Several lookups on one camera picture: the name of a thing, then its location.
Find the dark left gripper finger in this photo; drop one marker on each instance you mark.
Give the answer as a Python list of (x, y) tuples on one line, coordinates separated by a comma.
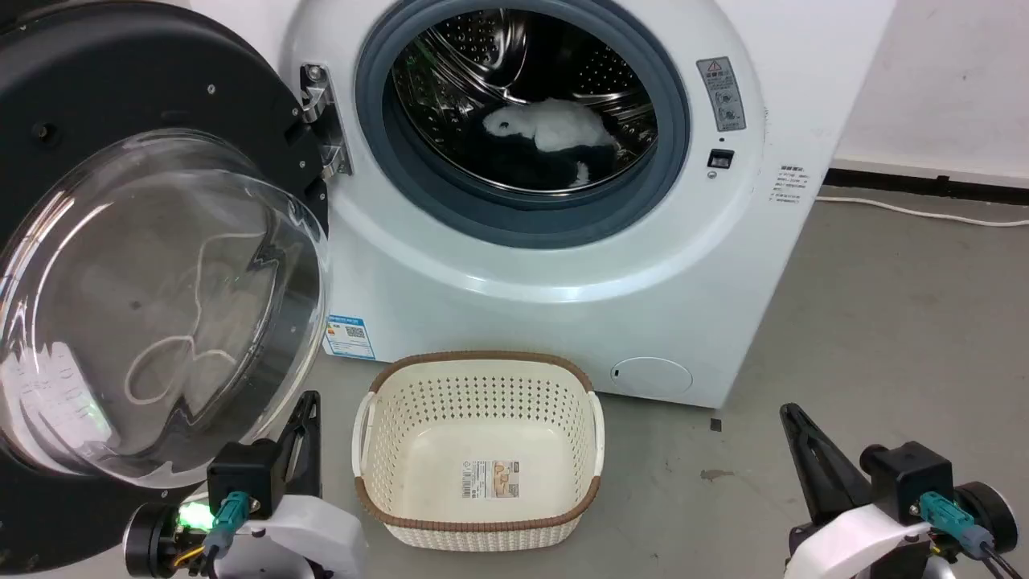
[(305, 434)]

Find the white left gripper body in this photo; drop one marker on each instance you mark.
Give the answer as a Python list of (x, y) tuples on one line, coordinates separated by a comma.
[(313, 539)]

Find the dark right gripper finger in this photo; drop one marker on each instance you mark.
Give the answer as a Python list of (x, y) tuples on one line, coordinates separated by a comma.
[(820, 466)]

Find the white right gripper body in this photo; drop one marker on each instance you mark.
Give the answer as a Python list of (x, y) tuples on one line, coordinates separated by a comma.
[(852, 547)]

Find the white front-load washing machine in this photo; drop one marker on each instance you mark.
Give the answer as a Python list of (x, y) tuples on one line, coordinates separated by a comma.
[(498, 322)]

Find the black door latch socket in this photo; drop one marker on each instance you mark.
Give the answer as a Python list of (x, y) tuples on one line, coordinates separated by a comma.
[(720, 158)]

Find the metal door hinge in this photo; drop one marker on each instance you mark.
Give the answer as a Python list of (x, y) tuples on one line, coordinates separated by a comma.
[(323, 104)]

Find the black washer door, glass bowl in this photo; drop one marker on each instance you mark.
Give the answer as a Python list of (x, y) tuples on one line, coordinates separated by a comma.
[(120, 80)]

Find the blue energy label sticker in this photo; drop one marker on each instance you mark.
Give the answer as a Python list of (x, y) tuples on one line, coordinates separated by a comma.
[(350, 336)]

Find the cream laundry basket, brown rim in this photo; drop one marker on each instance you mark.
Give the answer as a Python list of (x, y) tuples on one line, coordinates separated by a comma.
[(482, 434)]

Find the paper product label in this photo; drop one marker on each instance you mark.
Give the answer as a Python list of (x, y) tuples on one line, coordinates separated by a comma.
[(490, 479)]

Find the round white filter cover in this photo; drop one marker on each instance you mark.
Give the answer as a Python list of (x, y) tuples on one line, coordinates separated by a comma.
[(651, 376)]

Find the small text sticker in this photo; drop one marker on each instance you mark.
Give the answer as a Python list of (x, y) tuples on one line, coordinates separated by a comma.
[(789, 185)]

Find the black baseboard strip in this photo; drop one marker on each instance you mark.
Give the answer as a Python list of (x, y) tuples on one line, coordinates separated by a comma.
[(924, 186)]

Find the grey warning sticker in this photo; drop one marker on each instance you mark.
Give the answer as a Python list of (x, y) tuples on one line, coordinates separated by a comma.
[(722, 92)]

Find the black and white clothing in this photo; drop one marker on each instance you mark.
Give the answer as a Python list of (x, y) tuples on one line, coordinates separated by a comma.
[(563, 125)]

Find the steel perforated washer drum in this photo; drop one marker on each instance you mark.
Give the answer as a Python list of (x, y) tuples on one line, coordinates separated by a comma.
[(482, 56)]

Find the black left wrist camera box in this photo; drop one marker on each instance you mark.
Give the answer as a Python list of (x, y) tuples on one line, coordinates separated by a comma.
[(245, 478)]

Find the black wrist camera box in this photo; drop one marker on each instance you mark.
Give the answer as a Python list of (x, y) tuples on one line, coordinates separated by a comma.
[(245, 478), (912, 478)]

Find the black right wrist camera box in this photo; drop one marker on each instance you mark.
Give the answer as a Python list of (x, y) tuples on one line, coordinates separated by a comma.
[(912, 478)]

